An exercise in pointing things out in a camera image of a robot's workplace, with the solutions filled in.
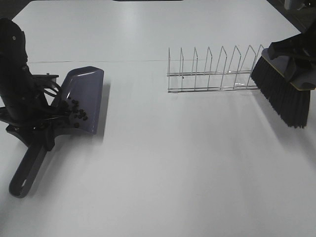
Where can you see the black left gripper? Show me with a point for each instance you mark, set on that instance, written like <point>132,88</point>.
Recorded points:
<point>41,106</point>

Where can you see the purple plastic dustpan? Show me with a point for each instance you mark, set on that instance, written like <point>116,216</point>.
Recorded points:
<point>84,84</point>

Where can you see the purple brush black bristles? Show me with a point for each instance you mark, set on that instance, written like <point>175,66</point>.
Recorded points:
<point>291,104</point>

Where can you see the pile of coffee beans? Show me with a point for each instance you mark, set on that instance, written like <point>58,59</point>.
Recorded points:
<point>75,116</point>

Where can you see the chrome wire rack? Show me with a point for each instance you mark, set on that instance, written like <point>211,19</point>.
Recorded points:
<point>214,71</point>

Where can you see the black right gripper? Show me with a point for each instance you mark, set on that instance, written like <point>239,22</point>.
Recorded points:
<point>301,73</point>

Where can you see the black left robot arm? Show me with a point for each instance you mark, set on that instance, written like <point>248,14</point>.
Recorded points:
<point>15,75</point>

